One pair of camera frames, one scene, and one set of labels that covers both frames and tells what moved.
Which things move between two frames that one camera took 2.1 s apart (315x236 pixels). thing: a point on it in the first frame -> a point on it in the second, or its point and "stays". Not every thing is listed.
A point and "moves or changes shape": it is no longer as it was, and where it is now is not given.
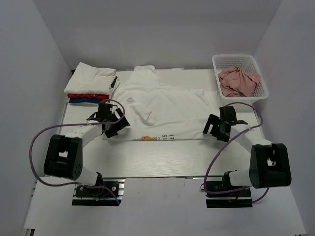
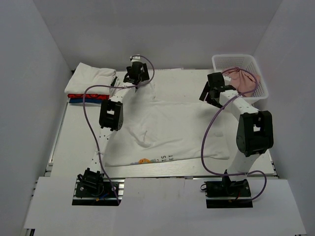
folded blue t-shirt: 85,100 stays
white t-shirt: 161,104 moves or changes shape
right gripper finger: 213,120 -> 204,92
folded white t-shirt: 87,79 stays
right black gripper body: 221,136 -> 212,101
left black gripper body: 115,128 -> 144,75
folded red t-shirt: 89,96 stays
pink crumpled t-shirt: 234,82 stays
